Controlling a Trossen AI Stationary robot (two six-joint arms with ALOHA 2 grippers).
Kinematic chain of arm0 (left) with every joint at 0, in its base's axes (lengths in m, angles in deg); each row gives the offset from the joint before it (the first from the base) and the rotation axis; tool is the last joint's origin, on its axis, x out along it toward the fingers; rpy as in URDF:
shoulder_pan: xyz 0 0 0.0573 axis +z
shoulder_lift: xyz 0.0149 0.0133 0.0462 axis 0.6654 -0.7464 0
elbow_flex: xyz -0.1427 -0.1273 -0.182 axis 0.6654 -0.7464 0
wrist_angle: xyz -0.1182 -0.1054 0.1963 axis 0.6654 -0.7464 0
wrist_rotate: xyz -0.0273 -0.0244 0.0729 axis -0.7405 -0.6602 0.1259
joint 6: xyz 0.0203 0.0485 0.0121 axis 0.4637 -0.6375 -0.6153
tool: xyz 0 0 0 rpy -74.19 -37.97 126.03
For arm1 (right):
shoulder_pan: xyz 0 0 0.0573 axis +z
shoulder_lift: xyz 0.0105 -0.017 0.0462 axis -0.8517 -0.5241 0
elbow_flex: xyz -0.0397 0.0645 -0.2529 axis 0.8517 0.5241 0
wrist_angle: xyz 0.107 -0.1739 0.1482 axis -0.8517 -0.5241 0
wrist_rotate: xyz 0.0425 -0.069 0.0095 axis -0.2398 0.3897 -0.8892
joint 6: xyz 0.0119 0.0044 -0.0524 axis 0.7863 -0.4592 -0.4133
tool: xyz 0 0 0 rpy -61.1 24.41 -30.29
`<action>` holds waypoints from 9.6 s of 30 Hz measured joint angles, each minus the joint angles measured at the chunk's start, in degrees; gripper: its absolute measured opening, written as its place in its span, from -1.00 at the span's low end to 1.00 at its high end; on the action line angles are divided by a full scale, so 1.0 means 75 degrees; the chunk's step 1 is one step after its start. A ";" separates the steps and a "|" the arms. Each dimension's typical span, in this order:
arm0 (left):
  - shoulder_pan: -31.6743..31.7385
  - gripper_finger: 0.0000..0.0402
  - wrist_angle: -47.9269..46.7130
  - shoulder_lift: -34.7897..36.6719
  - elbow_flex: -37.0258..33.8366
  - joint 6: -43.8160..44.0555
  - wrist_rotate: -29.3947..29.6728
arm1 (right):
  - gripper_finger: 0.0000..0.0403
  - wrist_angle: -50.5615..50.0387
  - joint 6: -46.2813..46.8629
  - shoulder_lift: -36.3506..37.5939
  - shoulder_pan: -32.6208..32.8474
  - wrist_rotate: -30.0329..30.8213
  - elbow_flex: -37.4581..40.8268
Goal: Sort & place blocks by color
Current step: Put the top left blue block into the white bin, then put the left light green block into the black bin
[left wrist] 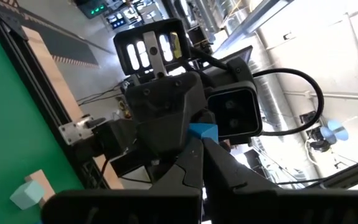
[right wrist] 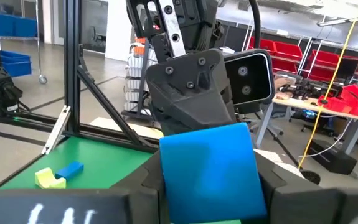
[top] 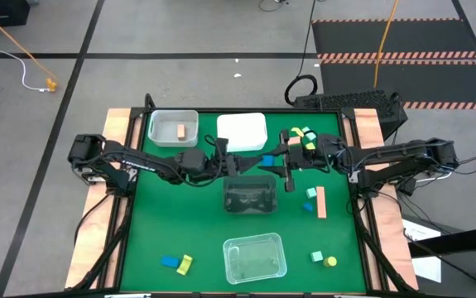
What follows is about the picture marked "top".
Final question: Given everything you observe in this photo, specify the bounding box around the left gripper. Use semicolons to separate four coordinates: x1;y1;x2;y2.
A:
214;152;264;179

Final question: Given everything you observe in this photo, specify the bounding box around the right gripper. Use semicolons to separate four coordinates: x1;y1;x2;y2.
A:
269;129;335;194

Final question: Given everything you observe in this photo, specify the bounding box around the long wooden block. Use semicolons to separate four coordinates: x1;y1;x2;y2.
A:
316;185;328;219

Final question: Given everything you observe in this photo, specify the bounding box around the yellow arch block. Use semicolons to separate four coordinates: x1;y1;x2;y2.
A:
175;253;195;276

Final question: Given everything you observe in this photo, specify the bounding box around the dark smoke plastic bin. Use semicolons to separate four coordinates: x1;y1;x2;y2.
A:
223;174;279;215

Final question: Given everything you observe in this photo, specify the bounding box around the white plastic bin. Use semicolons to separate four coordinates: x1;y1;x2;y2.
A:
215;112;269;153

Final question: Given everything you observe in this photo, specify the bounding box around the frosted clear plastic bin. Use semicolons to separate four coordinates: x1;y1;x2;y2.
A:
147;108;200;148

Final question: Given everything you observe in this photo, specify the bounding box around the green table mat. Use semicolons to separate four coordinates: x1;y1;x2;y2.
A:
120;112;367;293

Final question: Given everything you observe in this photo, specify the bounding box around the black hazard-striped floor mat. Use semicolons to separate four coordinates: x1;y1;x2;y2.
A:
310;17;476;60
318;57;476;111

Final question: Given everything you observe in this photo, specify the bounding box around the white sheet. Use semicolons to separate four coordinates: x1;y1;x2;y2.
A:
402;218;444;283

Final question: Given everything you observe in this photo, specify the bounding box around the black beam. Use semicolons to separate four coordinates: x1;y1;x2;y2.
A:
407;224;476;258

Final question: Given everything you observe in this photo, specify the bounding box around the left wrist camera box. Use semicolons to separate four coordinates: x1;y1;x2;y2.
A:
214;137;230;157

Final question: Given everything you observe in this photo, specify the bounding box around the black table frame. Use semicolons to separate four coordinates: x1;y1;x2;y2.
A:
70;93;416;298

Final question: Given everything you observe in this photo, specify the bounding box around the black cable with coil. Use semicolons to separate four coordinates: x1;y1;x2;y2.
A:
283;0;320;107

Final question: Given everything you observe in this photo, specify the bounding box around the yellow hanging cable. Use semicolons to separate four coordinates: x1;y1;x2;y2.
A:
373;0;400;89

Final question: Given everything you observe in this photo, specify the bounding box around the orange cable with plug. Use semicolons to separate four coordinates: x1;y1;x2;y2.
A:
0;2;59;93

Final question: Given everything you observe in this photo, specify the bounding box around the white floor cable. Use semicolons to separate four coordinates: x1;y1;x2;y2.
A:
0;0;50;93

